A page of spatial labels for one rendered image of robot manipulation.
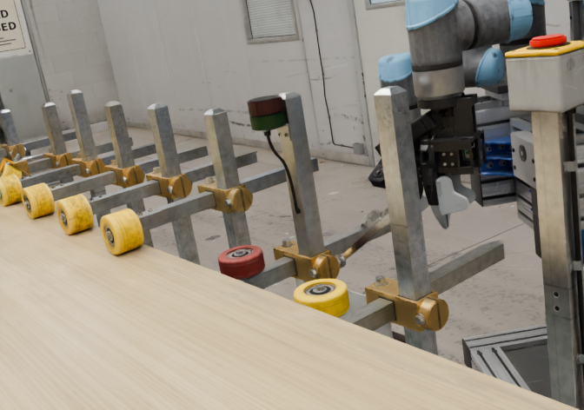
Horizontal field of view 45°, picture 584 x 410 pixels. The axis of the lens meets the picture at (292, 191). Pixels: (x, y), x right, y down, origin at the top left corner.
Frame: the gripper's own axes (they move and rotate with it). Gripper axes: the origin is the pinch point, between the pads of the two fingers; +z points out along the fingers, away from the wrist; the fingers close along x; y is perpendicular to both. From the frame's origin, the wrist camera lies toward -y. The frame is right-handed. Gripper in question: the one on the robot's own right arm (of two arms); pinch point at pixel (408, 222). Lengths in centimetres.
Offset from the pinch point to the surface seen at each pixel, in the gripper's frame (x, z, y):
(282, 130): -4.0, -27.8, -31.5
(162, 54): 663, -15, 293
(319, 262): -7.9, -3.8, -31.2
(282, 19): 393, -36, 272
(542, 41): -56, -40, -31
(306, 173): -5.8, -19.7, -29.3
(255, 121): -4.7, -30.8, -37.2
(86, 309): 3, -7, -70
